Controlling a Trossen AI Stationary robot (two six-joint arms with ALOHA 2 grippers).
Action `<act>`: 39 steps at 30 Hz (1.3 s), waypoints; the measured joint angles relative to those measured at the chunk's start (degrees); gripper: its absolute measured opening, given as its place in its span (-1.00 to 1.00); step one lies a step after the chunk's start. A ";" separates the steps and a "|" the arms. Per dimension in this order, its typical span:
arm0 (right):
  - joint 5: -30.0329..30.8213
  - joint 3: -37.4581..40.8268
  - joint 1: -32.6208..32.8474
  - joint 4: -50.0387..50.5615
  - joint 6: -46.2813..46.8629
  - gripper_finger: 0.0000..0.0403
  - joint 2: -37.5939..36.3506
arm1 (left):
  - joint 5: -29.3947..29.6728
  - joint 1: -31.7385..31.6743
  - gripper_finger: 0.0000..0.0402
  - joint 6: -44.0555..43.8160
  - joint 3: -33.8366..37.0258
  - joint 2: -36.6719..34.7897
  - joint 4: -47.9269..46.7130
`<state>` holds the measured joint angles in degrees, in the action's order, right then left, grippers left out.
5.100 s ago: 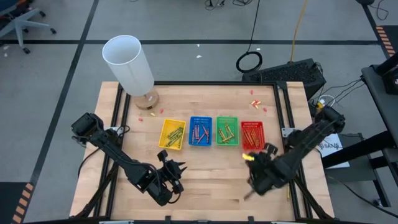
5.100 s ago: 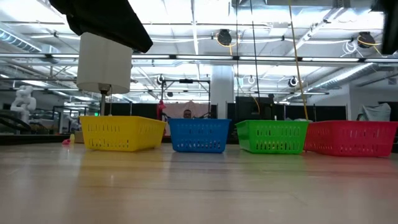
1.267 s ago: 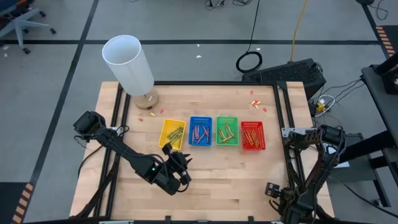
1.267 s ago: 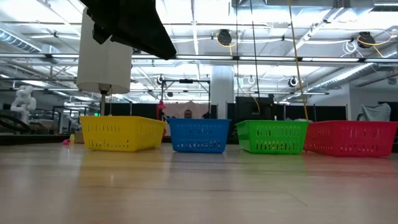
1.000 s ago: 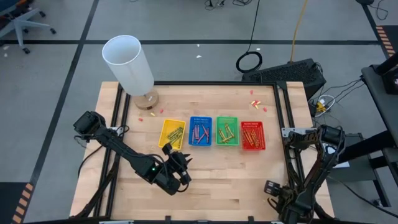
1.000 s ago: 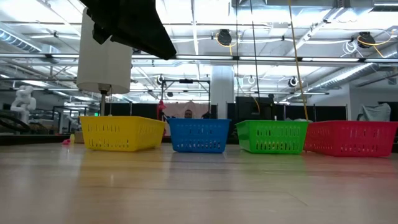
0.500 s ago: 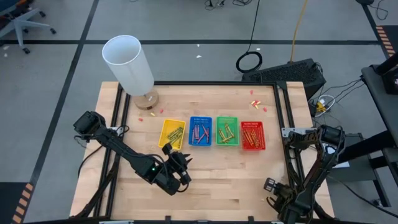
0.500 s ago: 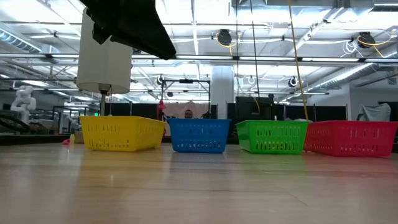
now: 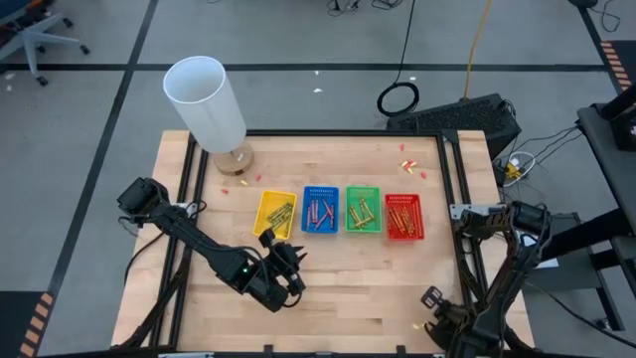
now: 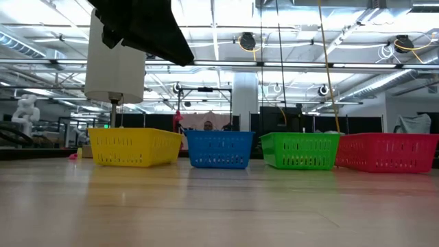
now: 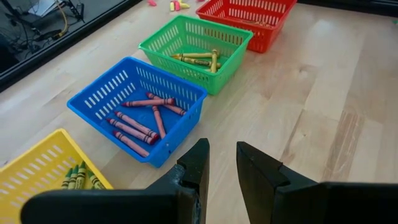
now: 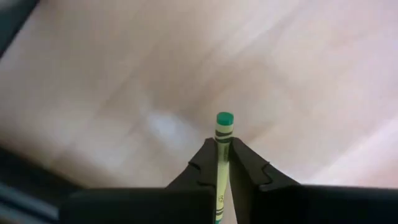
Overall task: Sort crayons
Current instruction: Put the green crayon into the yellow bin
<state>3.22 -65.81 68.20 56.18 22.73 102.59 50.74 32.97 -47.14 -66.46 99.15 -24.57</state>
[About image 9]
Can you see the black mat orange stripes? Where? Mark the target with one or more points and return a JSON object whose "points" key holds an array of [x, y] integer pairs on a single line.
{"points": [[623, 54], [15, 323]]}

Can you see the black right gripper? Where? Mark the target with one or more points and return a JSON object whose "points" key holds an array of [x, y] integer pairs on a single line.
{"points": [[449, 323]]}

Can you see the grey office chair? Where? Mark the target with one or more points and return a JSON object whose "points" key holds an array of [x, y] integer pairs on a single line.
{"points": [[32, 35]]}

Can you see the yellow plastic basket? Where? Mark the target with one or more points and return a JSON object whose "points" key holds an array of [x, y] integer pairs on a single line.
{"points": [[263, 199]]}

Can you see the blue plastic basket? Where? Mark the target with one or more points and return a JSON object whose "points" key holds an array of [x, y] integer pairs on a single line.
{"points": [[320, 194]]}

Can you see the yellow power plug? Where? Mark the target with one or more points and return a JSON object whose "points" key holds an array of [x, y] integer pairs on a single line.
{"points": [[512, 172]]}

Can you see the black computer case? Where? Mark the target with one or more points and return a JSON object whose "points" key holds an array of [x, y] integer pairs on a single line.
{"points": [[457, 119]]}

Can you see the orange crayon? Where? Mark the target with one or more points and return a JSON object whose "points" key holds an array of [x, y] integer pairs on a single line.
{"points": [[392, 215], [410, 225], [396, 220], [406, 216]]}

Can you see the pink crayon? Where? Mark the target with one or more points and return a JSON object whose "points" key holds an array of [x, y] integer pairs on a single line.
{"points": [[308, 215]]}

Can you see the red plastic basket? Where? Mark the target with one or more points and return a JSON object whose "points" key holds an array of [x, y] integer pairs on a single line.
{"points": [[392, 236]]}

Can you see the brown crayon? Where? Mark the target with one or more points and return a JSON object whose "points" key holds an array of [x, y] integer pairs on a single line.
{"points": [[401, 221]]}

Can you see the green plastic basket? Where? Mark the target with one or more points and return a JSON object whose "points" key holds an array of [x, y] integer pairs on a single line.
{"points": [[350, 194]]}

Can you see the black side table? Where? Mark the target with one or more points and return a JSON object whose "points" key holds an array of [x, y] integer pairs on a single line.
{"points": [[616, 169]]}

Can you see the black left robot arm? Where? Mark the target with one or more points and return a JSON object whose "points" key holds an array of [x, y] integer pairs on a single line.
{"points": [[184, 231]]}

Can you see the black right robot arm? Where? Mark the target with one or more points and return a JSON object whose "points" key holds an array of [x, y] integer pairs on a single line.
{"points": [[502, 248]]}

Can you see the yellow-green crayon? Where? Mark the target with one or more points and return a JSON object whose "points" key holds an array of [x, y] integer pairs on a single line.
{"points": [[358, 220], [363, 206], [274, 215], [284, 225], [353, 216], [364, 222]]}

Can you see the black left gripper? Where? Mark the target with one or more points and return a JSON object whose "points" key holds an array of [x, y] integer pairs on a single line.
{"points": [[270, 278]]}

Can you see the white shade table lamp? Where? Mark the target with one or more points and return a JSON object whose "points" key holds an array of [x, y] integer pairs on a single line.
{"points": [[208, 104]]}

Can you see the white paper sheet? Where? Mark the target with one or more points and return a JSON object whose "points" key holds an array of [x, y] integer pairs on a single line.
{"points": [[549, 262]]}

